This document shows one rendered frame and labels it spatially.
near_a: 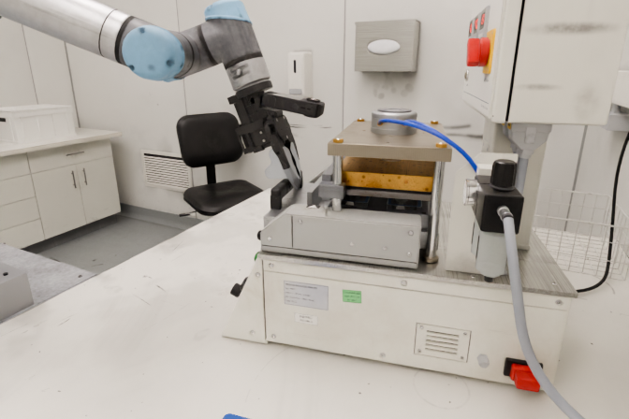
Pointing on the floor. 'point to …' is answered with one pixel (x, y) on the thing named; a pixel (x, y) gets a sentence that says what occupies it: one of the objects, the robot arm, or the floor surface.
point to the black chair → (218, 146)
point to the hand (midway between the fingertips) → (299, 181)
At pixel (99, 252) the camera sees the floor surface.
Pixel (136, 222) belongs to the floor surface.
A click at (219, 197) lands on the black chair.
